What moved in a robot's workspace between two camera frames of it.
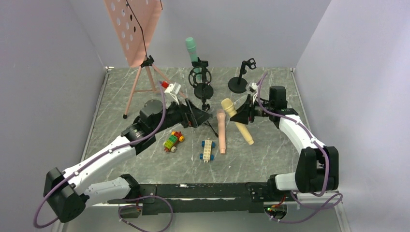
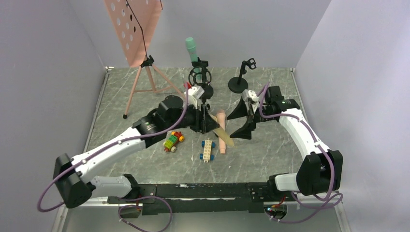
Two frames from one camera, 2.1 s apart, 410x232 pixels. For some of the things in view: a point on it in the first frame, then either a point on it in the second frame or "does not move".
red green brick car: (169, 144) does not move
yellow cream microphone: (227, 104) to (222, 133)
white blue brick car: (208, 145) does not move
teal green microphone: (192, 49) does not move
